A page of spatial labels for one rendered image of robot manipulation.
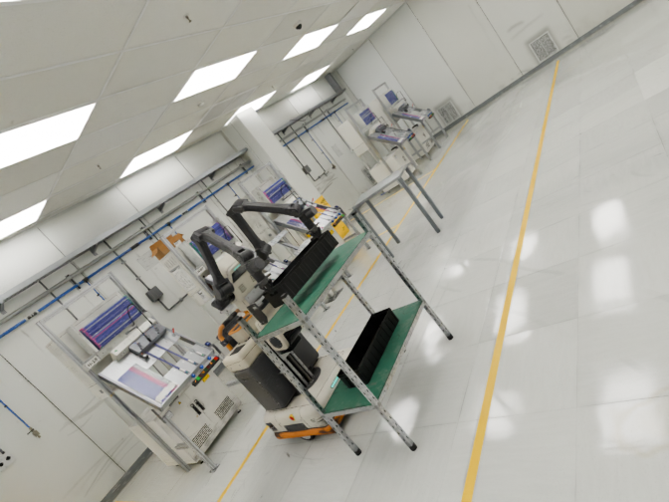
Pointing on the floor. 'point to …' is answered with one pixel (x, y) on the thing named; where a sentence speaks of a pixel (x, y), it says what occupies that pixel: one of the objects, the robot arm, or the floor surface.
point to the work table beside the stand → (406, 191)
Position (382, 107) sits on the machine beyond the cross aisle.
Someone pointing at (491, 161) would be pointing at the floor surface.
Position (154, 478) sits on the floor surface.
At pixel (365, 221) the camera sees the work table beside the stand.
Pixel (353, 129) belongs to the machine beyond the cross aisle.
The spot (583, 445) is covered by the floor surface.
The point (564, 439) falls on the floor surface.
